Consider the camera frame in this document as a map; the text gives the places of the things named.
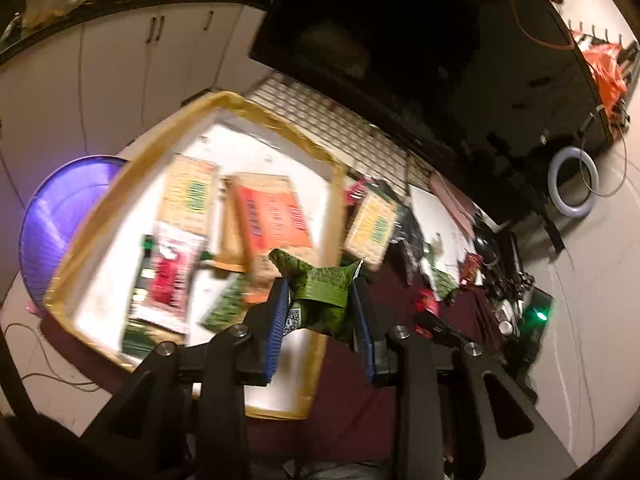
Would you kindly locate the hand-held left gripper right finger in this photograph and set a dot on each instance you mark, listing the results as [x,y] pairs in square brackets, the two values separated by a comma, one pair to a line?
[365,330]

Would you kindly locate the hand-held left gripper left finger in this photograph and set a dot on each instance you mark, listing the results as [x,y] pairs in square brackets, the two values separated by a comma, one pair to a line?
[277,330]

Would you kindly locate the gold-rimmed white tray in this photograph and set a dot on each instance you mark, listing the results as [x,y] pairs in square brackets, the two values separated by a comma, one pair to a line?
[270,160]

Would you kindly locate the dark green snack packet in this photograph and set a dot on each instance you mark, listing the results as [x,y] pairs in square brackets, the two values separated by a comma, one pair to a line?
[225,305]

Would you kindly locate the maroon tablecloth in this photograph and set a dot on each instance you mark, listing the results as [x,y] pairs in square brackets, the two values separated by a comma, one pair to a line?
[345,410]

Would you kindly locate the green-lettered cracker packet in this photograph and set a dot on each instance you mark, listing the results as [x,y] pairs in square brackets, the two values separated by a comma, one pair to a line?
[372,225]
[192,195]

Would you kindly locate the orange cracker packet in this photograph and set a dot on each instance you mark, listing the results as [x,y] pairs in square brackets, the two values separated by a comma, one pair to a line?
[272,215]

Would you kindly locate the red white snack packet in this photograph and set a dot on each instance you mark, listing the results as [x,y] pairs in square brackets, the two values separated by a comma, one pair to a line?
[170,275]

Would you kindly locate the white paper sheet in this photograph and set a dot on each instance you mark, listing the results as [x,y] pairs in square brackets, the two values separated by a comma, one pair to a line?
[440,215]

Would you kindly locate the pink paper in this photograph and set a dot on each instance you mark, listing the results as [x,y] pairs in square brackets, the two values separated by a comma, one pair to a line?
[457,200]

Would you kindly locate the black device with green light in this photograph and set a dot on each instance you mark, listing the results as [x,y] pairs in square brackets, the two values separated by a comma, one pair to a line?
[537,320]

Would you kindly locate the white computer keyboard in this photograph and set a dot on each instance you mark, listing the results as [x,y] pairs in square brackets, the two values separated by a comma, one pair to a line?
[320,120]

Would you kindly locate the purple plastic basin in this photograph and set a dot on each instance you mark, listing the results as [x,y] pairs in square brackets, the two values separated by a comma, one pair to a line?
[55,220]

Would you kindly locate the black monitor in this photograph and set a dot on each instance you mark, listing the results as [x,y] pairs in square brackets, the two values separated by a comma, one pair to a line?
[400,35]

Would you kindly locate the white kitchen base cabinet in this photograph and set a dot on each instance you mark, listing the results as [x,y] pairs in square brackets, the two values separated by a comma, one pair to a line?
[115,70]

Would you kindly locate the orange plastic bag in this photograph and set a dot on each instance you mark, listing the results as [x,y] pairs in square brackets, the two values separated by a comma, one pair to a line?
[602,70]

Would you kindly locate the black kitchen countertop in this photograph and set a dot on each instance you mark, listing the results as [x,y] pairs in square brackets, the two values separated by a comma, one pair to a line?
[125,7]

